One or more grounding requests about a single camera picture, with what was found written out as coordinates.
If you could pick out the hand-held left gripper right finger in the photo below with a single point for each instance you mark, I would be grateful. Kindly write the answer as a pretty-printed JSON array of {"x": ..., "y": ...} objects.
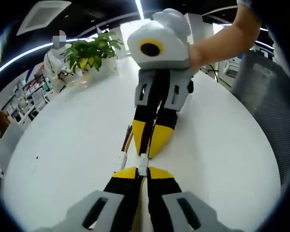
[{"x": 169, "y": 205}]

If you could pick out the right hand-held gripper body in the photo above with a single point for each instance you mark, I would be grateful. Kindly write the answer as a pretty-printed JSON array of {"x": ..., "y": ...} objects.
[{"x": 169, "y": 38}]

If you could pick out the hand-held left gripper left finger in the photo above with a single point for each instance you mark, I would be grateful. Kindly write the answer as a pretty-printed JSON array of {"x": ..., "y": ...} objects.
[{"x": 111, "y": 200}]

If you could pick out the person's right hand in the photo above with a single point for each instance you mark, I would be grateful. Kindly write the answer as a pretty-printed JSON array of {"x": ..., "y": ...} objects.
[{"x": 197, "y": 58}]

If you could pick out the long ceiling light strip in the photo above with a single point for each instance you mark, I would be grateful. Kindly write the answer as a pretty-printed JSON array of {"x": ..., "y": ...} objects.
[
  {"x": 17, "y": 61},
  {"x": 139, "y": 8}
]

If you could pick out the green potted plant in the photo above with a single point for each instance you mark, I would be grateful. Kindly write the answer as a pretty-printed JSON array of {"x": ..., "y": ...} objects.
[{"x": 91, "y": 53}]

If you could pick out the grey mesh office chair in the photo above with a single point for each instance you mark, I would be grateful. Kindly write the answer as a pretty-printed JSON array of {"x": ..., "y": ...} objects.
[{"x": 268, "y": 101}]

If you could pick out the white storage shelf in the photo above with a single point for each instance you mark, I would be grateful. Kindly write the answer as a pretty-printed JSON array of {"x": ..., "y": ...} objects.
[{"x": 29, "y": 94}]

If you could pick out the ceiling air conditioner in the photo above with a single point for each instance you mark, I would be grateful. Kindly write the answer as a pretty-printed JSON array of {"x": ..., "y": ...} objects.
[{"x": 42, "y": 15}]

